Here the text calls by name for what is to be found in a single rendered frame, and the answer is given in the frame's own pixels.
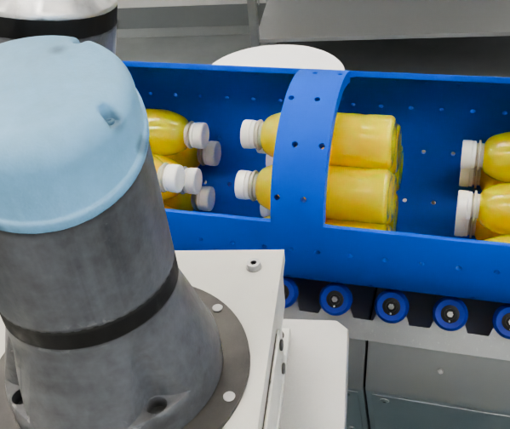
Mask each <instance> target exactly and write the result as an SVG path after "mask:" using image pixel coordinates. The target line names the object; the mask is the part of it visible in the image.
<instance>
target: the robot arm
mask: <svg viewBox="0 0 510 429"><path fill-rule="evenodd" d="M116 39H117V0H0V316H1V318H2V320H3V323H4V325H5V389H6V394H7V398H8V401H9V406H10V408H11V409H12V411H13V413H14V417H15V419H16V420H17V422H18V424H19V426H20V429H181V428H183V427H184V426H185V425H187V424H188V423H189V422H190V421H191V420H192V419H193V418H194V417H195V416H196V415H197V414H198V413H199V412H200V411H201V410H202V408H203V407H204V406H205V405H206V403H207V402H208V401H209V399H210V398H211V396H212V395H213V393H214V391H215V388H216V387H217V384H218V382H219V379H220V377H221V371H222V366H223V351H222V347H221V339H220V335H219V330H218V328H217V325H216V322H215V319H214V317H213V315H212V313H211V312H210V310H209V308H208V307H207V306H206V305H205V304H204V303H203V301H202V300H201V299H200V297H199V296H198V294H197V292H196V291H195V289H194V288H193V286H191V284H190V283H189V281H188V280H187V279H186V277H185V276H184V274H183V273H182V271H181V270H180V268H179V267H178V263H177V259H176V255H175V249H174V245H173V241H172V237H171V233H170V229H169V223H168V219H167V215H166V211H165V207H164V204H163V197H162V193H161V189H160V185H159V182H158V175H157V171H156V168H155V163H154V160H153V156H152V149H151V146H150V141H149V124H148V118H147V114H146V108H145V106H144V103H143V100H142V98H141V97H140V94H139V92H138V90H137V88H136V87H135V83H134V80H133V78H132V76H131V74H130V72H129V70H128V68H127V67H126V65H125V64H124V63H123V62H122V61H121V60H120V59H119V58H118V57H117V56H116Z"/></svg>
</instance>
